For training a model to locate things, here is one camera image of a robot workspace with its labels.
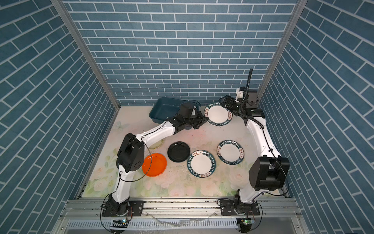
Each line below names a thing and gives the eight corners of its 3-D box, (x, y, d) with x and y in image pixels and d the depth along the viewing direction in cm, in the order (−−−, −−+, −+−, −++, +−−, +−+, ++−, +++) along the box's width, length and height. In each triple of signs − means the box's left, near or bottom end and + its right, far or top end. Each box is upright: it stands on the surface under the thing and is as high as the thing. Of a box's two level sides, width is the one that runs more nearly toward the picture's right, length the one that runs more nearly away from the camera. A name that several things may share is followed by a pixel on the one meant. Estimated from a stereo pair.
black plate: (166, 162, 92) (166, 160, 90) (169, 142, 101) (168, 141, 99) (189, 162, 92) (189, 160, 90) (190, 143, 101) (190, 141, 99)
